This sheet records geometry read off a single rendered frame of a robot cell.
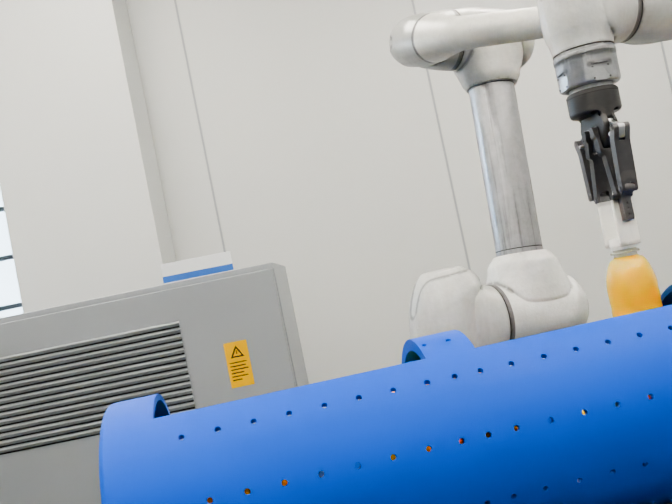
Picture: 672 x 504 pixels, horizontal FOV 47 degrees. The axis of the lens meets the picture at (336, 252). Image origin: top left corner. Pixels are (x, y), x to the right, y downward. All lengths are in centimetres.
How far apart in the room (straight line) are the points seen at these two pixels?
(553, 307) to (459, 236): 218
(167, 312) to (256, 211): 135
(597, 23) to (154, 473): 85
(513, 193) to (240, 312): 114
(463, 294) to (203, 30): 273
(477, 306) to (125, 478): 86
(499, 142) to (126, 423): 104
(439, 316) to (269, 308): 105
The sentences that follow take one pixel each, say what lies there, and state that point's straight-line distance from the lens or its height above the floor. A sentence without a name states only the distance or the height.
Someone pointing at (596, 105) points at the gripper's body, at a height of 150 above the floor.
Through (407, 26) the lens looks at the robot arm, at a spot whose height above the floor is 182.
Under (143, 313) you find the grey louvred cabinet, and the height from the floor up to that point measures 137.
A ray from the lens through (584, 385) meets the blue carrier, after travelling 99.
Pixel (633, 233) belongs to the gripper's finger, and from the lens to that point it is 120.
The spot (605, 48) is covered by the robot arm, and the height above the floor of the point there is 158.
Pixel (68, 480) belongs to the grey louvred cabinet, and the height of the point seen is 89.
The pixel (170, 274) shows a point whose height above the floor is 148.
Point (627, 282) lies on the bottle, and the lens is 118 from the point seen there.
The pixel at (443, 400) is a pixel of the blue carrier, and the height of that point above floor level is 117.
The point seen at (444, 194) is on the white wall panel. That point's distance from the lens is 381.
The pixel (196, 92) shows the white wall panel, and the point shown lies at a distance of 394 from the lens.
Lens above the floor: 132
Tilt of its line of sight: 3 degrees up
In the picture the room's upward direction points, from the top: 12 degrees counter-clockwise
